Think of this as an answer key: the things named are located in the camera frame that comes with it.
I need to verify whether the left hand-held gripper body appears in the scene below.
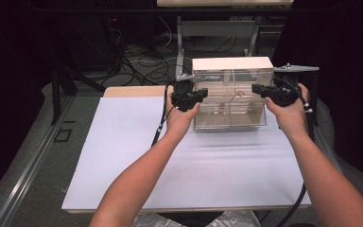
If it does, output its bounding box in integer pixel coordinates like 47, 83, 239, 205
171, 73, 200, 112

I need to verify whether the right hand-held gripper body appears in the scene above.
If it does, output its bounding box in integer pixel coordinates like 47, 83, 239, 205
270, 63, 320, 107

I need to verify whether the clear acrylic wooden storage box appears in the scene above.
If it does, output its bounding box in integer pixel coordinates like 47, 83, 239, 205
191, 56, 277, 132

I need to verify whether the person's left hand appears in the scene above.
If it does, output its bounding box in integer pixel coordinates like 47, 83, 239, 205
164, 93, 201, 137

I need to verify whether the person's right hand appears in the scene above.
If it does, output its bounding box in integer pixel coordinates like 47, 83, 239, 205
264, 82, 310, 137

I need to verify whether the white table cover sheet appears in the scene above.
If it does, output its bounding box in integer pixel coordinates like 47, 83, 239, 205
60, 96, 313, 212

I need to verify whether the black power strip red light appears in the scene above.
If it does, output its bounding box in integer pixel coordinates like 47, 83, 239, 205
108, 17, 122, 32

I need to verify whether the person's patterned grey clothing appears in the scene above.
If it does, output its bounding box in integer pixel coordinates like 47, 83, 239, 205
131, 210, 261, 227

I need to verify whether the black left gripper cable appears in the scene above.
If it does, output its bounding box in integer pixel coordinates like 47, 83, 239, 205
150, 83, 172, 148

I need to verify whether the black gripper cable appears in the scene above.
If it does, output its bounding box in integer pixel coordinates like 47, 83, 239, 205
150, 83, 172, 148
275, 79, 315, 227

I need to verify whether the tangle of floor cables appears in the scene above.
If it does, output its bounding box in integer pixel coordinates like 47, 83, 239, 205
107, 18, 250, 88

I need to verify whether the grey metal desk frame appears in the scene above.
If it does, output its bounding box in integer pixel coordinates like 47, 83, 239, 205
174, 15, 263, 79

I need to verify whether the aluminium floor rail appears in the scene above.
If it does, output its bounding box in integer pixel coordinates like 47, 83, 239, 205
0, 96, 77, 227
313, 126, 343, 173

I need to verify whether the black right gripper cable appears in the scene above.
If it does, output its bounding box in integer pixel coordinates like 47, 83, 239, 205
275, 79, 315, 227

